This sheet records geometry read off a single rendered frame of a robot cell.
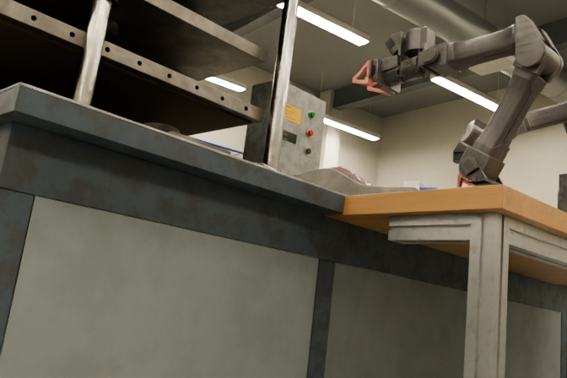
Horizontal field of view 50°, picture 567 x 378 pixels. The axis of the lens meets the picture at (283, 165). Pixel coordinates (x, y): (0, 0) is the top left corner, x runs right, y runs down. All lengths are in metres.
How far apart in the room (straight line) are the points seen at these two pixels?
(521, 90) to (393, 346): 0.63
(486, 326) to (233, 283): 0.42
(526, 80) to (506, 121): 0.09
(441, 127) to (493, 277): 9.58
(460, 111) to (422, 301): 8.98
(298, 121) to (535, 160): 7.11
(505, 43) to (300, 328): 0.76
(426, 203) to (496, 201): 0.13
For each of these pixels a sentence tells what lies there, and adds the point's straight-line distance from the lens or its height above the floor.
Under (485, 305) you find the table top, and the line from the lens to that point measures 1.03.
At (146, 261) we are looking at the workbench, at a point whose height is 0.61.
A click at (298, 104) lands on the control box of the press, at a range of 2.54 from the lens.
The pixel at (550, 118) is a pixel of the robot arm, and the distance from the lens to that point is 1.89.
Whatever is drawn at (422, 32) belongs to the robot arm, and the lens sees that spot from 1.61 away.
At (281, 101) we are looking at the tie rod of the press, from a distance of 2.29.
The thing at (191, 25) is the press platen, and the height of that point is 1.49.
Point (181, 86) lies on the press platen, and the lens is 2.08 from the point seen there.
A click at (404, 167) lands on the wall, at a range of 10.89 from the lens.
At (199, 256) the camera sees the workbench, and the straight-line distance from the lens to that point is 1.02.
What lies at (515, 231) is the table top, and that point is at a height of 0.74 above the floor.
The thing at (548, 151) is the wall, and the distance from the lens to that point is 9.35.
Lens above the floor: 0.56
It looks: 13 degrees up
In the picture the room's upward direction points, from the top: 7 degrees clockwise
